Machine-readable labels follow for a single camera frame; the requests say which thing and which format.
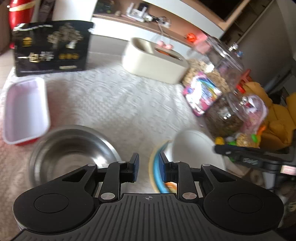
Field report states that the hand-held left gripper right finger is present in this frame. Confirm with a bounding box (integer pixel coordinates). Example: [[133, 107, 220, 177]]
[[159, 152, 236, 202]]

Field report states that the black printed gift box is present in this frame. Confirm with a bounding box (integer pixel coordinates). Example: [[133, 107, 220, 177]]
[[11, 20, 94, 77]]

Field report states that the clear bag of sweets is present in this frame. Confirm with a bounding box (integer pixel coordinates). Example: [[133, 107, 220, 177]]
[[243, 94, 269, 137]]

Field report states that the white router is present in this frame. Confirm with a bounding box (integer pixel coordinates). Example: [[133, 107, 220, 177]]
[[127, 3, 147, 22]]

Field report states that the white plate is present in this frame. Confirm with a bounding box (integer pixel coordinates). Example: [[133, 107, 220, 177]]
[[163, 130, 226, 176]]

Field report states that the green toy tractor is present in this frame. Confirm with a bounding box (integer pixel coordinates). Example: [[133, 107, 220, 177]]
[[97, 0, 115, 12]]

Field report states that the white rectangular tray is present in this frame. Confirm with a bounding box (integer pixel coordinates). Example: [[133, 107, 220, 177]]
[[3, 77, 51, 146]]

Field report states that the pink box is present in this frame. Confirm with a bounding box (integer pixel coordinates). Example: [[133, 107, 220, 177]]
[[196, 32, 211, 54]]

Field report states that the large glass jar of nuts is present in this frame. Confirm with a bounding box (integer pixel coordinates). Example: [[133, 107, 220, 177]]
[[181, 36, 245, 93]]

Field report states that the yellow plush cushion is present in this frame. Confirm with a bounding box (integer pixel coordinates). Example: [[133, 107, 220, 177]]
[[245, 82, 296, 151]]

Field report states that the pink candy packet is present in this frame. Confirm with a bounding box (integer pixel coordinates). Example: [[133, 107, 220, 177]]
[[183, 71, 222, 116]]

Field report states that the white power strip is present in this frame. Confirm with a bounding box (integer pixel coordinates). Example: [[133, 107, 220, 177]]
[[148, 14, 171, 28]]

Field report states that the red jar with gold band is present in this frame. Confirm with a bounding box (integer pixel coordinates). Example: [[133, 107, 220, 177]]
[[8, 0, 38, 30]]

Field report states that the stainless steel bowl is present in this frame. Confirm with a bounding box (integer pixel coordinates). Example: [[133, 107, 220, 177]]
[[28, 125, 124, 188]]

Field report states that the pink plastic toy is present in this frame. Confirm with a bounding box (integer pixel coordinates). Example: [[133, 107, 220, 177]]
[[157, 40, 173, 50]]

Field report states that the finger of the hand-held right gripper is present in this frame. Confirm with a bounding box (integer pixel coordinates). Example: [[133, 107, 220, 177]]
[[214, 144, 269, 166]]

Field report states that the white lace tablecloth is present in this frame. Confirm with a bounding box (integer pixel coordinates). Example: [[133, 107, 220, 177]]
[[0, 52, 215, 193]]

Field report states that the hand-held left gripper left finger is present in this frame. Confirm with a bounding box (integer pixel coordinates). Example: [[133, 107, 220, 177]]
[[59, 153, 140, 202]]

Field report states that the beige tissue box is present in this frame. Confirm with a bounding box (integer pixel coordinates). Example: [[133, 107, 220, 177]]
[[122, 37, 189, 84]]

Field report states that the glass jar of sunflower seeds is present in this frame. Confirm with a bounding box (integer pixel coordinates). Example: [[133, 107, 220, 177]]
[[205, 93, 255, 138]]

